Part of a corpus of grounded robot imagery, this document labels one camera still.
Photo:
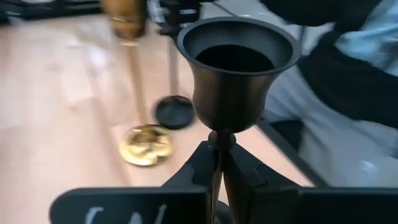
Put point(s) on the person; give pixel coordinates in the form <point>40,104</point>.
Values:
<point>373,40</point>

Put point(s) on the gold candlestick holder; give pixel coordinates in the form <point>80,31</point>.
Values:
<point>146,146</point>

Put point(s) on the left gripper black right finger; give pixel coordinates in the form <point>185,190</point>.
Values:
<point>311,205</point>

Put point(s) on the black candlestick holder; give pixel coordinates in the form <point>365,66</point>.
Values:
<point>233,102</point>
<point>174,113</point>

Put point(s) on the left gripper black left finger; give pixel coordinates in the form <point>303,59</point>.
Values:
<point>186,199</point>

